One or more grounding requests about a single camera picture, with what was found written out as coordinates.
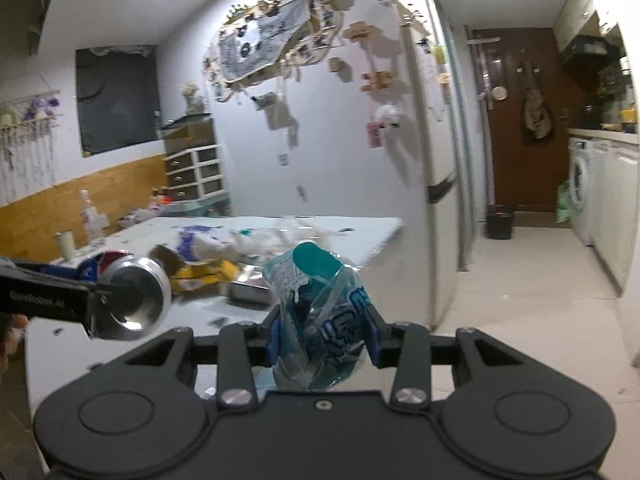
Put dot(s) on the black range hood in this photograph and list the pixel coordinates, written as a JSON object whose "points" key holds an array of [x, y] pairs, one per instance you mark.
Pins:
{"points": [[592, 57]]}

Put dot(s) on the brown wooden door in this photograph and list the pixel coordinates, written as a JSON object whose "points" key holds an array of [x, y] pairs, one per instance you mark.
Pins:
{"points": [[505, 160]]}

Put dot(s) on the white washing machine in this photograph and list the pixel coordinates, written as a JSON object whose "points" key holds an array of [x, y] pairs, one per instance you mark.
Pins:
{"points": [[580, 185]]}

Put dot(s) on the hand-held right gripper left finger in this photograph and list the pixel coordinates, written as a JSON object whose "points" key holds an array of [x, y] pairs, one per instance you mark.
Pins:
{"points": [[272, 337]]}

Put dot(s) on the crushed soda can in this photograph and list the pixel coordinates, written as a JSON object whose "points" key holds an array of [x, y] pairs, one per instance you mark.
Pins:
{"points": [[135, 300]]}

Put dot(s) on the wall hanging with photos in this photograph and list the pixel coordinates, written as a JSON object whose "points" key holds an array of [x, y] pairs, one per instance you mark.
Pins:
{"points": [[265, 42]]}

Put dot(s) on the crushed clear plastic bottle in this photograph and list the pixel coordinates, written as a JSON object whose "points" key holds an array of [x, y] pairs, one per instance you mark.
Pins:
{"points": [[320, 320]]}

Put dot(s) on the person's left hand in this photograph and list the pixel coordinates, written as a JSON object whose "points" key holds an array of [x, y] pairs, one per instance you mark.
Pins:
{"points": [[7, 345]]}

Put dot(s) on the white kitchen base cabinets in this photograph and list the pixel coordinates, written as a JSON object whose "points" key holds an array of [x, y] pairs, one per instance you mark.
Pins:
{"points": [[617, 200]]}

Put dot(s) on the white plush toy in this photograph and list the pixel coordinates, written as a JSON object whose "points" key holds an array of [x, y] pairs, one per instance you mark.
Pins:
{"points": [[389, 115]]}

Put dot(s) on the brown paper wrapper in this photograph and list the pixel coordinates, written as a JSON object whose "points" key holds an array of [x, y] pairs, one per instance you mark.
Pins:
{"points": [[165, 257]]}

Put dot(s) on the blue white plastic bag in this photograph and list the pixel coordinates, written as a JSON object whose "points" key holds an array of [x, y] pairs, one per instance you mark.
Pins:
{"points": [[189, 242]]}

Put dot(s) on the yellow fridge magnet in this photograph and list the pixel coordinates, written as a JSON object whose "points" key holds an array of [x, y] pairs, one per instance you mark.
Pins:
{"points": [[438, 54]]}

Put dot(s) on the small wooden wall ornament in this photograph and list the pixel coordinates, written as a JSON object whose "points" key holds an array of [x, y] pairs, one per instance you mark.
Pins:
{"points": [[337, 65]]}

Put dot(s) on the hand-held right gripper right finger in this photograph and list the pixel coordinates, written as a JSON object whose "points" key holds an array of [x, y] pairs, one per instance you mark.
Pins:
{"points": [[374, 342]]}

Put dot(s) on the white cup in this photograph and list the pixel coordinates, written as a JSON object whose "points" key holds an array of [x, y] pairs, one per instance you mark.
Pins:
{"points": [[65, 245]]}

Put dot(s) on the black bin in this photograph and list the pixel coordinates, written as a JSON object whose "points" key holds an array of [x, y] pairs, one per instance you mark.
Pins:
{"points": [[500, 222]]}

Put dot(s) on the yellow container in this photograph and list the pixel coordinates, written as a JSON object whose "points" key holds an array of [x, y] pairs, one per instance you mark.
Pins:
{"points": [[628, 116]]}

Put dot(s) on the pink paper tag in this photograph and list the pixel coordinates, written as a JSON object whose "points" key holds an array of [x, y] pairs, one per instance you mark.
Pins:
{"points": [[374, 135]]}

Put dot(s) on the metal tray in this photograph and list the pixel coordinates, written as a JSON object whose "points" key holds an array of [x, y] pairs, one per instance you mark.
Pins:
{"points": [[245, 286]]}

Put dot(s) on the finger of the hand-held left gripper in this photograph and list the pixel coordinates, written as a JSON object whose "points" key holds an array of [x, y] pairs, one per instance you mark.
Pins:
{"points": [[30, 272], [97, 310]]}

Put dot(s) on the white refrigerator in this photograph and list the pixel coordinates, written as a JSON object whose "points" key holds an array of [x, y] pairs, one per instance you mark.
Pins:
{"points": [[435, 150]]}

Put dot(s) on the hanging cloth bag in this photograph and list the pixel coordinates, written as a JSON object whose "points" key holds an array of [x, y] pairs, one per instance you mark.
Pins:
{"points": [[537, 115]]}

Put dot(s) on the macrame wall shelf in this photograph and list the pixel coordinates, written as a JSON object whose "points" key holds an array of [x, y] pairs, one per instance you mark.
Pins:
{"points": [[30, 120]]}

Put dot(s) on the dried flower vase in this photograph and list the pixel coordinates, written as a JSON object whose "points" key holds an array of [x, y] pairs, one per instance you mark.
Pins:
{"points": [[193, 97]]}

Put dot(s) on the black wall board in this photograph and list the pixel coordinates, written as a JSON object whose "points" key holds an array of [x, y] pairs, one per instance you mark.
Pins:
{"points": [[117, 100]]}

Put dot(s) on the cardboard box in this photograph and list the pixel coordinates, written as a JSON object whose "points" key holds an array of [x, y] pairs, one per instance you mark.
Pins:
{"points": [[189, 135]]}

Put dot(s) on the white round door ornament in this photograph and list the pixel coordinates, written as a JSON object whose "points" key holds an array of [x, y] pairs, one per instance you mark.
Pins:
{"points": [[499, 93]]}

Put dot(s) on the green bag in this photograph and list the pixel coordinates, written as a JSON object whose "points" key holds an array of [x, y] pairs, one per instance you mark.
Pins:
{"points": [[565, 202]]}

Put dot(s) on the white drawer cabinet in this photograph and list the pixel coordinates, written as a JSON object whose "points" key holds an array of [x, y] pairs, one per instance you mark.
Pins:
{"points": [[195, 170]]}

